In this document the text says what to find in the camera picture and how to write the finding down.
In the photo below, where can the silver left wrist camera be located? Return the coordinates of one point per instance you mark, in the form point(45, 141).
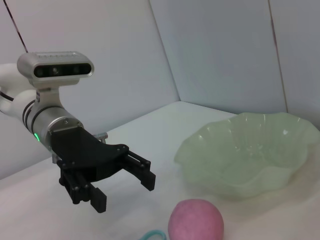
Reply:
point(55, 67)

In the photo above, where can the pink peach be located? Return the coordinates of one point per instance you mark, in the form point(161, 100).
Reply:
point(195, 220)

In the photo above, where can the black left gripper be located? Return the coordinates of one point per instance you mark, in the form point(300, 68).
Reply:
point(80, 150)

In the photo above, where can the blue teal scissors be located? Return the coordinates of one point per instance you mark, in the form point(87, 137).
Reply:
point(152, 233)

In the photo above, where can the green glass fruit plate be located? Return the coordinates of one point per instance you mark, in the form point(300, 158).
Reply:
point(250, 155)

